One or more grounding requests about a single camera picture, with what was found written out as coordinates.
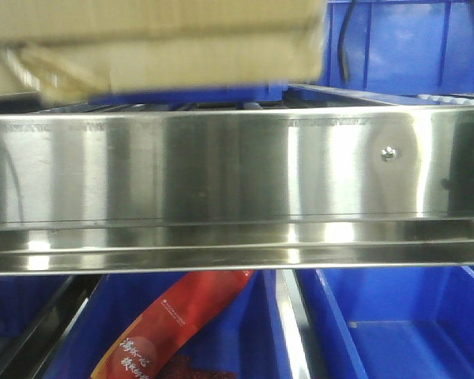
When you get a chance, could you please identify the brown cardboard carton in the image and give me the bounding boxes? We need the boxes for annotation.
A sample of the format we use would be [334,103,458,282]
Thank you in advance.
[0,1,327,103]

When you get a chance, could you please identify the steel shelf divider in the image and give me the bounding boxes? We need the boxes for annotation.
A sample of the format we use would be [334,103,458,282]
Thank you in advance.
[276,269,319,379]

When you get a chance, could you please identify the black metal shelf bar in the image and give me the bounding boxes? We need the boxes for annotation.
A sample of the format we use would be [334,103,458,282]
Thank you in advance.
[0,275,101,378]

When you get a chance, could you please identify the lower middle blue bin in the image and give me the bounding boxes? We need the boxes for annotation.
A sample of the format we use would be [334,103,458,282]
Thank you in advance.
[44,270,292,378]

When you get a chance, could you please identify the red snack bag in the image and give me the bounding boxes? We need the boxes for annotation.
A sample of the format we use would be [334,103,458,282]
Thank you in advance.
[90,270,254,378]

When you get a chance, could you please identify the upper blue plastic bin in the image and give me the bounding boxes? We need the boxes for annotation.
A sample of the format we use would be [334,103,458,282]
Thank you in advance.
[318,1,474,95]

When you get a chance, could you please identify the lower right blue bin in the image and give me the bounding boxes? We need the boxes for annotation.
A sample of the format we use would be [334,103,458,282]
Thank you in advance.
[296,266,474,378]

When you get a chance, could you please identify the lower left blue bin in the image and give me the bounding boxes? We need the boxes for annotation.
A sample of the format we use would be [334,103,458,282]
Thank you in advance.
[0,276,73,339]

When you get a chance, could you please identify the stainless steel shelf rail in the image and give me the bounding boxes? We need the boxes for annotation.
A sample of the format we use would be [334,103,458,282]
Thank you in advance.
[0,106,474,275]

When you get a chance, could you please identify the left shelf rail screw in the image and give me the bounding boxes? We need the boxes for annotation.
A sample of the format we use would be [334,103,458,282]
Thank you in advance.
[381,146,399,163]

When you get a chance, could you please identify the black cable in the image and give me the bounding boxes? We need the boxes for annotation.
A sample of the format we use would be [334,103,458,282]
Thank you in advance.
[337,0,359,84]

